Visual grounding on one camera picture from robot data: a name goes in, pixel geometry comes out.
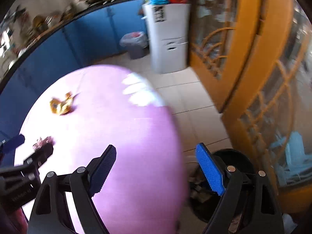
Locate orange wooden glass door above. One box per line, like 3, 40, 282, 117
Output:
190, 0, 311, 214

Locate white refrigerator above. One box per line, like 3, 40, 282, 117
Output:
143, 3, 190, 74

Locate brown candy wrapper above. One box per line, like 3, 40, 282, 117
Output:
33, 136, 54, 151

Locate black trash bucket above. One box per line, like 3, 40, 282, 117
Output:
188, 147, 255, 223

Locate blue kitchen cabinets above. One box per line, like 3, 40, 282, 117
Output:
1, 0, 146, 141

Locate gold snack wrapper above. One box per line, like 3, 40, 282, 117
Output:
50, 92, 77, 116

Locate light blue plastic chair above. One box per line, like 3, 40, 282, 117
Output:
269, 131, 311, 188

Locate grey bin with bag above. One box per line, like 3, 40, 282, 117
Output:
120, 31, 148, 60

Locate purple tablecloth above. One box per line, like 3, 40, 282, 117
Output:
14, 65, 187, 233

